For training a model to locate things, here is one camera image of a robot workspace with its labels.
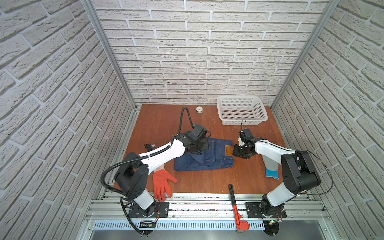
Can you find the blue denim trousers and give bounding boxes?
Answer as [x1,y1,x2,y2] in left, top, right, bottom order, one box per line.
[174,139,235,172]

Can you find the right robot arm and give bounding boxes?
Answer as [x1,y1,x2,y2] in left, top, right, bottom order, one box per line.
[233,129,321,218]

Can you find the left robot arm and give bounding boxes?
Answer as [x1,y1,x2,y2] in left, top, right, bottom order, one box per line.
[114,125,211,217]

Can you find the white tape roll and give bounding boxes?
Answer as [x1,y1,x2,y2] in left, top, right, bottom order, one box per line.
[196,106,203,114]

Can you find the white plastic basket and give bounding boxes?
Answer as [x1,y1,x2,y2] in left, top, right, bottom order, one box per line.
[217,95,268,126]

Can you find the grey blue work glove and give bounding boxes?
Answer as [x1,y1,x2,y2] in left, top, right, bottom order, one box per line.
[262,155,279,180]

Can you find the small metal square clip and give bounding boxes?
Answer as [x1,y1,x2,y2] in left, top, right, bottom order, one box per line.
[144,143,157,152]

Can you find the red work glove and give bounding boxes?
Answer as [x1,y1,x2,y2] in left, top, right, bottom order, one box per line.
[153,170,178,202]

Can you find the red pipe wrench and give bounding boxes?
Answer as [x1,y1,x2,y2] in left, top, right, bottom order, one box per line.
[229,184,250,233]

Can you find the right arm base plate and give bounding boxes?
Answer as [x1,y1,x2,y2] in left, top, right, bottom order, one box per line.
[245,201,287,219]

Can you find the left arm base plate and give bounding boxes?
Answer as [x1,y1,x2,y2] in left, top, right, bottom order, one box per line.
[127,202,170,218]

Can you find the black corrugated cable hose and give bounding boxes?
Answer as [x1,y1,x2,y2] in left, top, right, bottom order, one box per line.
[100,106,196,236]

